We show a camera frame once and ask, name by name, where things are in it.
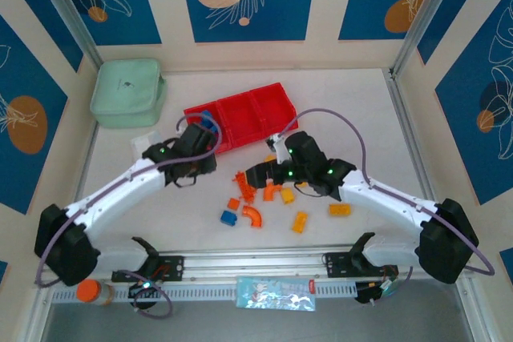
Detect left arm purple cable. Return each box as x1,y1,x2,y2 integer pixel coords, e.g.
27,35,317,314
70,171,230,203
34,113,224,288

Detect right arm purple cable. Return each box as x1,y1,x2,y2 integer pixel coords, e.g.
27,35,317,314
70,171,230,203
280,107,495,277

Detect blue printed wipes packet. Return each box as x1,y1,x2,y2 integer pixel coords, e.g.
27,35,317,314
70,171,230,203
235,276,317,312

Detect orange toothed lego piece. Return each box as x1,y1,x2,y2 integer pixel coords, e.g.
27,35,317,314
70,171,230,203
234,171,257,203

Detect aluminium frame post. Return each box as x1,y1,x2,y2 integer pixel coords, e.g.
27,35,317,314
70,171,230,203
390,0,462,78
30,0,103,74

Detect jar with orange lid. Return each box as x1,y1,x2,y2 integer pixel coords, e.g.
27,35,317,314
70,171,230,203
76,279,115,306

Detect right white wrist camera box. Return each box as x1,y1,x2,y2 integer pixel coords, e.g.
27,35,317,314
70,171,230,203
266,133,286,155

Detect clear plastic box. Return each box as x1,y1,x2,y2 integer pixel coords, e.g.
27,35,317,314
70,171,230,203
130,131,160,159

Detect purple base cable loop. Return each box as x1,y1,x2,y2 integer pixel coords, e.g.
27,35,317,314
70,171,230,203
119,269,175,319
380,265,414,300

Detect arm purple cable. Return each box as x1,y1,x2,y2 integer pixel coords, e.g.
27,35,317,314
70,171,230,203
280,107,495,277
34,113,224,288

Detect mint green zip pouch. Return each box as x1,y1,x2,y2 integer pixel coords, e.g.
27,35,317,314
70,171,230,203
88,57,168,130

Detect white slotted cable duct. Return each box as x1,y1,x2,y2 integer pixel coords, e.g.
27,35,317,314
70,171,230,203
51,282,357,303

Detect red three-compartment bin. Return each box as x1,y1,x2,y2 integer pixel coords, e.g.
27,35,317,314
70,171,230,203
183,82,300,157

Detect black controller board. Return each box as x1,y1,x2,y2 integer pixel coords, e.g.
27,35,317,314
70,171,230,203
354,280,398,305
127,282,162,303

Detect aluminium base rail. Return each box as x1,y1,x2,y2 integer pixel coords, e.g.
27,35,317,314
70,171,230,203
34,243,478,289

